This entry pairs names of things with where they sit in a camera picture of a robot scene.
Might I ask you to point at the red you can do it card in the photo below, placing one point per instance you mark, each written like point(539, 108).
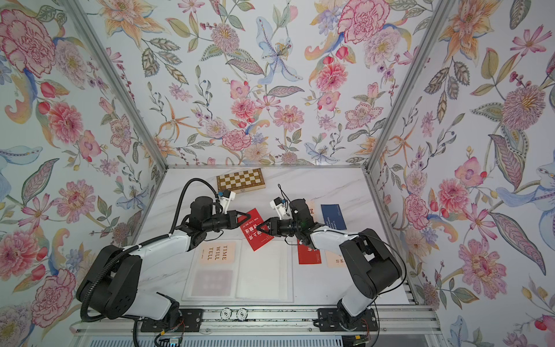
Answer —
point(255, 239)

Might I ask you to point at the red card lower right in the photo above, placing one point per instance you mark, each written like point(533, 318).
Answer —
point(307, 255)

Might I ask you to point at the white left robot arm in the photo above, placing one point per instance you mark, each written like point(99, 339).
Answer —
point(111, 288)

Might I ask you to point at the pale beige card lower right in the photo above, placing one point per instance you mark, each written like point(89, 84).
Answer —
point(334, 260)

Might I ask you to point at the beige time will tell card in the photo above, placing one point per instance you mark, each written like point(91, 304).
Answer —
point(218, 253)

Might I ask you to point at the aluminium corner post left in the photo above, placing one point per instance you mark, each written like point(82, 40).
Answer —
point(98, 52)

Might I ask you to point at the red card white characters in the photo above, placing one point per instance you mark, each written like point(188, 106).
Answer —
point(212, 283)

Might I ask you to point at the aluminium corner post right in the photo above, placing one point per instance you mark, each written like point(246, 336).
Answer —
point(438, 19)

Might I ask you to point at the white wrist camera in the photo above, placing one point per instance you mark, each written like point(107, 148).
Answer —
point(280, 206)
point(226, 197)

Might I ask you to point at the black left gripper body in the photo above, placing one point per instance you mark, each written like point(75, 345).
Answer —
point(215, 223)

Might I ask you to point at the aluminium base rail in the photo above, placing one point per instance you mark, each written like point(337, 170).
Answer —
point(387, 325)

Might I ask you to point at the wooden folding chess board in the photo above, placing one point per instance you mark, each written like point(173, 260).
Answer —
point(241, 181)

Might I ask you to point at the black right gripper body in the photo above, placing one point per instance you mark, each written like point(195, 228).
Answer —
point(290, 228)

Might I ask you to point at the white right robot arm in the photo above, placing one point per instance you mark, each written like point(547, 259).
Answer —
point(369, 260)

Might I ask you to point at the aluminium corner post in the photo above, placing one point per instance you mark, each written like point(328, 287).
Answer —
point(438, 19)
point(98, 52)

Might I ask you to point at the dark blue card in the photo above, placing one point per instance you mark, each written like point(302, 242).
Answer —
point(333, 217)

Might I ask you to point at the white photo album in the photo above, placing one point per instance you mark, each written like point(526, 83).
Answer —
point(262, 275)

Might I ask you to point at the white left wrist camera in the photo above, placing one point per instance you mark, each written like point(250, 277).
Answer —
point(226, 197)

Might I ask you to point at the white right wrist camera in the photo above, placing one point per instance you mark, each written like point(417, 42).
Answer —
point(280, 206)

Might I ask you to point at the beige card red characters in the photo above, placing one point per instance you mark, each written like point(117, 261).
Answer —
point(312, 208)

